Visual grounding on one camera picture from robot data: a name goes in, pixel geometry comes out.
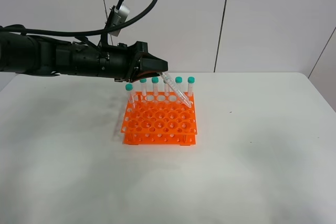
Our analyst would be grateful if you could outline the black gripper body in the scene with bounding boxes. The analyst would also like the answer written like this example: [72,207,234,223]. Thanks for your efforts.
[98,41,149,82]

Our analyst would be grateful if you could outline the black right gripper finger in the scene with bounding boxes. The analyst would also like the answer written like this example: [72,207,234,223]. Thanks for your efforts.
[130,71,160,83]

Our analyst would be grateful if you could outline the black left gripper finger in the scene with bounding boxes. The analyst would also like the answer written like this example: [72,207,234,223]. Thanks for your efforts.
[138,52,168,73]

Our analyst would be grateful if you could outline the clear test tube teal cap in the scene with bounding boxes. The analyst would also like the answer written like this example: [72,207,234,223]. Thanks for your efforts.
[160,72,192,108]

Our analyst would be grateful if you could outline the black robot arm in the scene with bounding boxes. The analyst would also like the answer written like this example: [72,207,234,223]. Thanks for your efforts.
[1,28,168,82]

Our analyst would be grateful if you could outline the test tube in rack leftmost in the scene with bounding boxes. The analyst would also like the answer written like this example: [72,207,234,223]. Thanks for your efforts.
[140,78,147,97]

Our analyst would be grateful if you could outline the test tube in rack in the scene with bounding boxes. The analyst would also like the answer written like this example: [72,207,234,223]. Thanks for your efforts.
[187,76,195,97]
[151,77,159,97]
[140,78,147,97]
[164,78,171,97]
[175,76,183,93]

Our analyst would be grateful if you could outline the test tube front left rack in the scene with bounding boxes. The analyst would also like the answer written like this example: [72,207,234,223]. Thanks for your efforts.
[125,83,136,108]

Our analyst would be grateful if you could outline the orange test tube rack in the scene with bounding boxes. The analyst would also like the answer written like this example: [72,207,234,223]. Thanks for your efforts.
[121,91,197,146]

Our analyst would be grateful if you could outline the test tube in rack rightmost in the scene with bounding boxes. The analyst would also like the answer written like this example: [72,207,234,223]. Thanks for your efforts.
[187,76,195,97]

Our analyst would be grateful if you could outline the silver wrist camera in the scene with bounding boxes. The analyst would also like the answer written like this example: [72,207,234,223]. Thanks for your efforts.
[105,4,130,28]

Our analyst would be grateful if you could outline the black camera cable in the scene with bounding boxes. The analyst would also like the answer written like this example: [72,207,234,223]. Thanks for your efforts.
[0,0,160,37]

